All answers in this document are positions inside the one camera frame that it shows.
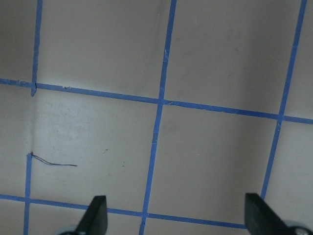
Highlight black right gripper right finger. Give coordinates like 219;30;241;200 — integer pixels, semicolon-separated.
245;193;293;235

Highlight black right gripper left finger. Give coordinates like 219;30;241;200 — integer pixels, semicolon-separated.
75;195;108;235

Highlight thin loose wire strand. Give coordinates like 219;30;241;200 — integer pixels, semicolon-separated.
31;153;78;167

